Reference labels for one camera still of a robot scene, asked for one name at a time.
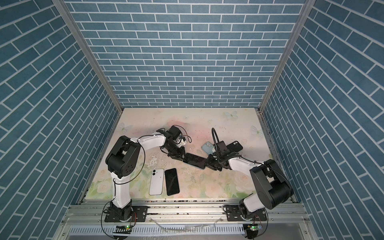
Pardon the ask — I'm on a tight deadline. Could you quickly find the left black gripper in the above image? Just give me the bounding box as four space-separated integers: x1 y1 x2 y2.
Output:
164 142 189 159

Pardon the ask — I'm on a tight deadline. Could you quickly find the blue phone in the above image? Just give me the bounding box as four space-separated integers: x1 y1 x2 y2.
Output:
183 153 208 170

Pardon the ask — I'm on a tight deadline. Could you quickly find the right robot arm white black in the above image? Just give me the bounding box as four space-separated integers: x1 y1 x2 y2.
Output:
205 153 294 219

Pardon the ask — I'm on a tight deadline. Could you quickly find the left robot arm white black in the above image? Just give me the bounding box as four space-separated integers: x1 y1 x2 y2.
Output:
106 132 189 209

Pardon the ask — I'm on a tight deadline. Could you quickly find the light teal case far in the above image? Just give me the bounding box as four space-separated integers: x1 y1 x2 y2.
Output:
201 142 216 155

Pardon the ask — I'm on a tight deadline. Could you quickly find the black phone case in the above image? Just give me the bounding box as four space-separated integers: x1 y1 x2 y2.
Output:
227 141 243 153

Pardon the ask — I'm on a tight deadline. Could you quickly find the black phone screen up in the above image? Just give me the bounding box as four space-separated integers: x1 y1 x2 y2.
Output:
165 168 180 196

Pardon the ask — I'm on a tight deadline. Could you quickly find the white phone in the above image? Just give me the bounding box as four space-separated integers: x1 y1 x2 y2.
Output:
149 169 165 196

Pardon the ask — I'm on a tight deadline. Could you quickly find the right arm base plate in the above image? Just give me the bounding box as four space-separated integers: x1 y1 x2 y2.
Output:
222 205 267 222

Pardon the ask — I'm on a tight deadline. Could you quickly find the white slotted cable duct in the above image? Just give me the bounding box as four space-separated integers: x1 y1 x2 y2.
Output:
69 224 245 237

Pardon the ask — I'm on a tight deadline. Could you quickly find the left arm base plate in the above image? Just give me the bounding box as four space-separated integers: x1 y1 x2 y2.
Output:
103 205 148 223

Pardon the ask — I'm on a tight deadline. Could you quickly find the aluminium front rail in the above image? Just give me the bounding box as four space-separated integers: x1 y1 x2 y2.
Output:
63 200 310 225

